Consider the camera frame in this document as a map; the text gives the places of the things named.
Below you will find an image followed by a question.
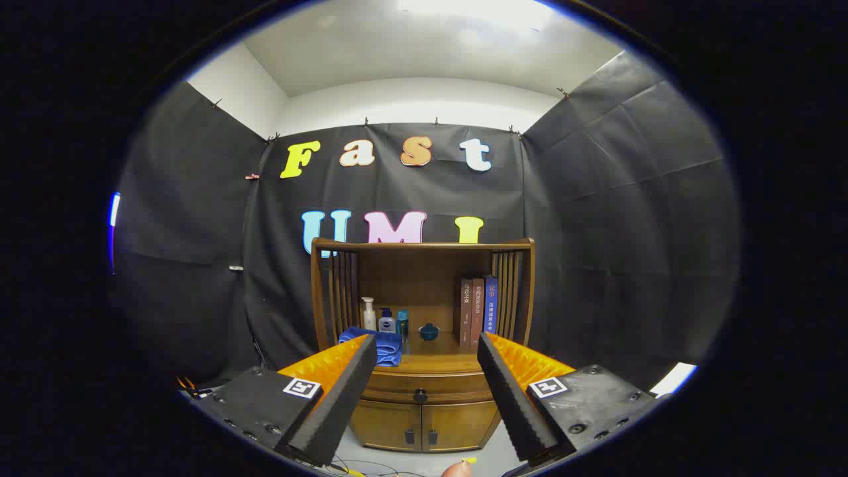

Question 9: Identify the reddish brown book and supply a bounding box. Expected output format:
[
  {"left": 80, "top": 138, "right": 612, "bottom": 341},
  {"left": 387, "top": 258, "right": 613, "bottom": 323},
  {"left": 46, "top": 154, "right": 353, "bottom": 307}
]
[{"left": 471, "top": 278, "right": 485, "bottom": 348}]

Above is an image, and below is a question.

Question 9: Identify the brown wooden cabinet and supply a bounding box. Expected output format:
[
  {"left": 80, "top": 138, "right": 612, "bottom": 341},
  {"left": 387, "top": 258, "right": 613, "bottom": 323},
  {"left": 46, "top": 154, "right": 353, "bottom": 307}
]
[{"left": 310, "top": 237, "right": 536, "bottom": 454}]

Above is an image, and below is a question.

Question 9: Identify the blue book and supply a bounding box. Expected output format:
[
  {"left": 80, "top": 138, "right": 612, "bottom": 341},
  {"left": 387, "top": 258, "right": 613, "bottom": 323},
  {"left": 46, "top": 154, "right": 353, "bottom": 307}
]
[{"left": 484, "top": 276, "right": 498, "bottom": 334}]

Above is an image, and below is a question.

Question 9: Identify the black backdrop cloth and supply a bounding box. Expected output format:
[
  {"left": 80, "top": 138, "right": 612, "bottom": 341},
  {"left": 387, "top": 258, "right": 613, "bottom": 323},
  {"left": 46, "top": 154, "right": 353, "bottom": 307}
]
[{"left": 113, "top": 50, "right": 739, "bottom": 392}]

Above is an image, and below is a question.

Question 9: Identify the dark brown book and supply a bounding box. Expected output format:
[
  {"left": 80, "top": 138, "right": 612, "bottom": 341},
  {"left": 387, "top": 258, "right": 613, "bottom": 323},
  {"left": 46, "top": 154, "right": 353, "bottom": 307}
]
[{"left": 454, "top": 278, "right": 473, "bottom": 348}]

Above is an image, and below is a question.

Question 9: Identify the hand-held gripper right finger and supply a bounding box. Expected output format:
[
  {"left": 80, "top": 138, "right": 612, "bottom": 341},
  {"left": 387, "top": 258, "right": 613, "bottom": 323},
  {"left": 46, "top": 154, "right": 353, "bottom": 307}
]
[{"left": 477, "top": 332, "right": 663, "bottom": 464}]

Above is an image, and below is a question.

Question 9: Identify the thin black floor cable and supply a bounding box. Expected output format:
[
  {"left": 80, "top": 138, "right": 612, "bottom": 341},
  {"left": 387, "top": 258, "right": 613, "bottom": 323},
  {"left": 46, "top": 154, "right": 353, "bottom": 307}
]
[{"left": 331, "top": 457, "right": 401, "bottom": 477}]

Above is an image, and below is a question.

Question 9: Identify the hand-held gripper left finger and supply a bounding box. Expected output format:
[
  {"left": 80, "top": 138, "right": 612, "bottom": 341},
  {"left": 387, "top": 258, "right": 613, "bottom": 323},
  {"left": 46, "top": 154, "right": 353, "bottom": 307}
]
[{"left": 192, "top": 333, "right": 378, "bottom": 466}]

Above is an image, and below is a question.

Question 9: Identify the wooden countertop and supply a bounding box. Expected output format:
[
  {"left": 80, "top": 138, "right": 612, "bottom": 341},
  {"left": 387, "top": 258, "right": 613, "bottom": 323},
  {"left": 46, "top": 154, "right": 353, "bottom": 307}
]
[{"left": 338, "top": 331, "right": 511, "bottom": 376}]

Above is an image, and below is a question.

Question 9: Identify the folded blue towel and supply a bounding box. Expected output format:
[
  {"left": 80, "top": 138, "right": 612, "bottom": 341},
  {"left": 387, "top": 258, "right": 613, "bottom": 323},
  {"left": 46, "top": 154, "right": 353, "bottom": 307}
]
[{"left": 339, "top": 327, "right": 403, "bottom": 367}]

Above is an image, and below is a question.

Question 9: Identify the wooden cabinet door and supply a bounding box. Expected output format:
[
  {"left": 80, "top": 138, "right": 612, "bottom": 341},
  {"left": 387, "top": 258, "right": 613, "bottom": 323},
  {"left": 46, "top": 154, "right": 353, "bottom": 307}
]
[
  {"left": 422, "top": 401, "right": 499, "bottom": 452},
  {"left": 349, "top": 401, "right": 423, "bottom": 452}
]

